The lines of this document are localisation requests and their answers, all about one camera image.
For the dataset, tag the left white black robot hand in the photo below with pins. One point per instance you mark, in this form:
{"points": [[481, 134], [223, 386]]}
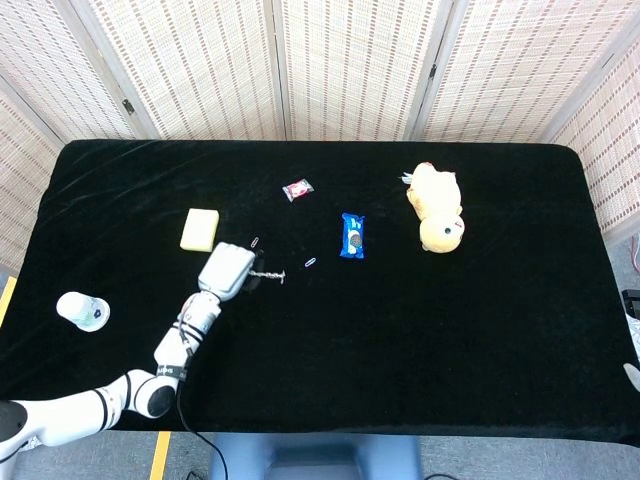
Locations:
{"points": [[227, 270]]}

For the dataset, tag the paper clip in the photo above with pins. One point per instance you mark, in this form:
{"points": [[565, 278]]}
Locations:
{"points": [[310, 262], [283, 279], [256, 243], [282, 282], [282, 274]]}

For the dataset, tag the silver bead chain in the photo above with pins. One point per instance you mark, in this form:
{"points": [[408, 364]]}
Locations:
{"points": [[267, 274]]}

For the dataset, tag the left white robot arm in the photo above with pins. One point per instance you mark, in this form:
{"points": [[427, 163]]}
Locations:
{"points": [[175, 345]]}

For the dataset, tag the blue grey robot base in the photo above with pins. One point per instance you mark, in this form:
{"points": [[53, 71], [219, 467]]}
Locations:
{"points": [[315, 455]]}

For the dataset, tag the yellow green sponge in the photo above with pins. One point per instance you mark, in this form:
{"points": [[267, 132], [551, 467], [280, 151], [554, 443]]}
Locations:
{"points": [[197, 227]]}

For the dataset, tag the red white candy packet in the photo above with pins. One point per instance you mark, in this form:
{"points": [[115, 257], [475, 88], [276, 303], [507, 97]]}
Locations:
{"points": [[298, 190]]}

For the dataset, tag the blue cookie packet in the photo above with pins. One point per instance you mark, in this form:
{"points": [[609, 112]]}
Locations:
{"points": [[353, 237]]}

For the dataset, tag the white paper cup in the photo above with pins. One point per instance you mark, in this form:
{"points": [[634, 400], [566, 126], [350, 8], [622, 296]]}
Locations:
{"points": [[80, 310]]}

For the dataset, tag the black velvet tablecloth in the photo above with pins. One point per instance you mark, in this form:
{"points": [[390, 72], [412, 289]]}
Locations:
{"points": [[400, 325]]}

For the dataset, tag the metal screen hinge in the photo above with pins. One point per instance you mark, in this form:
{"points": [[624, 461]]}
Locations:
{"points": [[128, 105], [434, 70]]}

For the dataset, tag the yellow plush duck toy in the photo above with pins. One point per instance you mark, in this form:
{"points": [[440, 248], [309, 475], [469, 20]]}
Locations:
{"points": [[437, 210]]}

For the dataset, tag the woven folding screen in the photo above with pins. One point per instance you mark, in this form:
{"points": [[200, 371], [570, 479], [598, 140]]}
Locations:
{"points": [[350, 75]]}

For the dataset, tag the black box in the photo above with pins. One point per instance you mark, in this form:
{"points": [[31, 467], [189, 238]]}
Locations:
{"points": [[632, 301]]}

